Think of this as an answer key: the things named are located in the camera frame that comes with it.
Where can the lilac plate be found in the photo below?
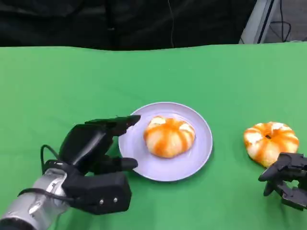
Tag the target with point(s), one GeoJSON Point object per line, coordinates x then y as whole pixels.
{"type": "Point", "coordinates": [199, 143]}

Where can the grey white frame post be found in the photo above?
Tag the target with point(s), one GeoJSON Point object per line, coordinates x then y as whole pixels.
{"type": "Point", "coordinates": [259, 21]}

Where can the black fabric drape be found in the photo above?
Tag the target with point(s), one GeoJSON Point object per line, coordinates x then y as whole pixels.
{"type": "Point", "coordinates": [96, 24]}

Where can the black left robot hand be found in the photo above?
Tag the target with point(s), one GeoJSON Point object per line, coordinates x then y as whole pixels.
{"type": "Point", "coordinates": [88, 146]}

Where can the orange white toy bread roll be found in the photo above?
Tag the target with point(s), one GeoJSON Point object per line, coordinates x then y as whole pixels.
{"type": "Point", "coordinates": [269, 143]}
{"type": "Point", "coordinates": [169, 137]}

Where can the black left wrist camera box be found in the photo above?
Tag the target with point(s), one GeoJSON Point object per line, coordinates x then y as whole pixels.
{"type": "Point", "coordinates": [100, 191]}

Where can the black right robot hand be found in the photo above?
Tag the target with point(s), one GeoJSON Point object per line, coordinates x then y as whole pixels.
{"type": "Point", "coordinates": [287, 172]}

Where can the green table cloth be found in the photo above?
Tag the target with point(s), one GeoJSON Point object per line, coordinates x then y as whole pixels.
{"type": "Point", "coordinates": [153, 76]}

